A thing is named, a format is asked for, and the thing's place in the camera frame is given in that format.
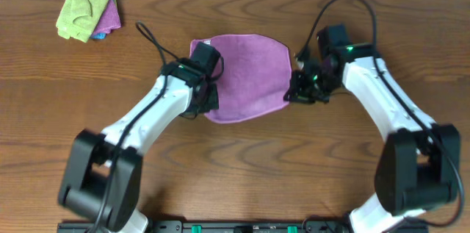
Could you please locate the purple folded cloth in stack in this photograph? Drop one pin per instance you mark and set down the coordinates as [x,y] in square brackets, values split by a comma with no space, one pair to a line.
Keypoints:
[87,19]

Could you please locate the purple microfiber cloth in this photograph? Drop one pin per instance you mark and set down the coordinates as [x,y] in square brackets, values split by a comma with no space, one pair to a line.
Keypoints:
[255,76]

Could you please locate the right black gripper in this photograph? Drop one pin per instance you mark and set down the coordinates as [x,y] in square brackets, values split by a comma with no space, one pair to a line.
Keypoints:
[300,88]

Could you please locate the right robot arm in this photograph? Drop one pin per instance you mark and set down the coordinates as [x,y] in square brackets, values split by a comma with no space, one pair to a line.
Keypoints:
[418,167]

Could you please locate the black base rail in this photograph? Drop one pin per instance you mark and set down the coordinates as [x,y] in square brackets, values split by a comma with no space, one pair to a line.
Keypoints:
[214,227]

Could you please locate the blue folded cloth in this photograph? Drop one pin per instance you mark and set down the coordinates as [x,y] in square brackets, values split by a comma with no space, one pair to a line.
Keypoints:
[109,20]

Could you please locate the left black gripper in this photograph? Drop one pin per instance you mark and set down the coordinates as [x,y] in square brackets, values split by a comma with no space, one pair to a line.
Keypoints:
[210,98]

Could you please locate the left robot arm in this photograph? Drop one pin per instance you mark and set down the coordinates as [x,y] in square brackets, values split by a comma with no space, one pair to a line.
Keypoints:
[102,177]

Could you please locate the green folded cloth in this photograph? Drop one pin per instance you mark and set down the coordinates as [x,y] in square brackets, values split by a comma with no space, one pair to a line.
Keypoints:
[79,18]

